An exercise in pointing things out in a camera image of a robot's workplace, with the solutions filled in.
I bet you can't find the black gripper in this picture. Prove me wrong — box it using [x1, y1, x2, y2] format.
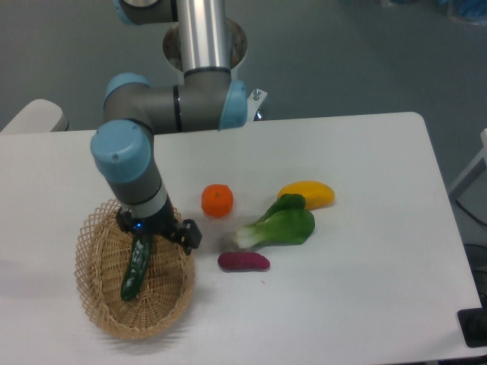
[116, 197, 202, 256]

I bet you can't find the green cucumber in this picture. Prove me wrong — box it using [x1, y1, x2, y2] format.
[120, 233, 154, 302]

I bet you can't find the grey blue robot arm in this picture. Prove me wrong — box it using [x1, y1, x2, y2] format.
[91, 1, 247, 253]

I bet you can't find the woven wicker basket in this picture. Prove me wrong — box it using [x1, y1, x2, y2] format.
[75, 199, 195, 340]

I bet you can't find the orange tangerine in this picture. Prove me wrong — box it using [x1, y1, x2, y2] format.
[201, 184, 234, 217]

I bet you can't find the purple sweet potato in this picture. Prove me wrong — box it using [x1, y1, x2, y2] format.
[218, 252, 271, 271]

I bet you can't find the green bok choy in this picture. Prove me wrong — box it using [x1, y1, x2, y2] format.
[233, 194, 315, 250]

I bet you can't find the yellow mango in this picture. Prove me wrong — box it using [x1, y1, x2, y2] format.
[278, 180, 336, 210]

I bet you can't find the white chair armrest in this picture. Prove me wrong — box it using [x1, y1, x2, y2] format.
[1, 99, 69, 135]

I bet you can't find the black device at table corner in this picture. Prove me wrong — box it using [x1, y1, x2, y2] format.
[457, 308, 486, 348]

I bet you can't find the white furniture frame right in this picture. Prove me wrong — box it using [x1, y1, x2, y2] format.
[447, 129, 486, 202]

